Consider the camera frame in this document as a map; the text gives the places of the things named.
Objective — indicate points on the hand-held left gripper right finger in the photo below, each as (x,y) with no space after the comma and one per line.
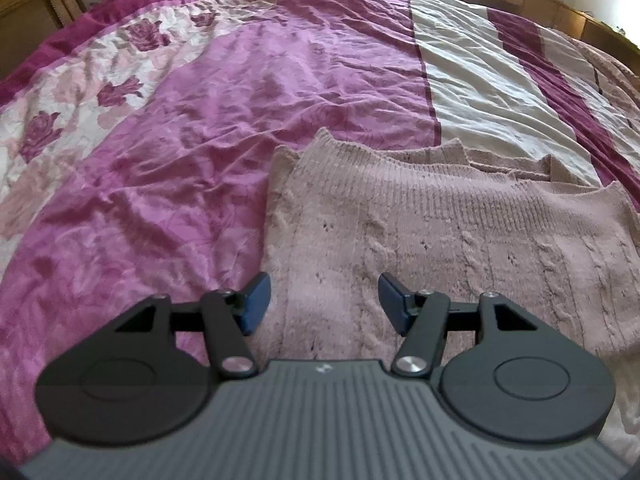
(392,305)

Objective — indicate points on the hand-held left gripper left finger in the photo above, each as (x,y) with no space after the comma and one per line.
(255,305)

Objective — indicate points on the magenta floral bedspread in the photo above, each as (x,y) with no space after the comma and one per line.
(250,100)

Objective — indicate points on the pink textured blanket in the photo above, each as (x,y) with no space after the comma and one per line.
(612,77)

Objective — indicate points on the wooden wardrobe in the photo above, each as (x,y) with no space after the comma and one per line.
(45,5)

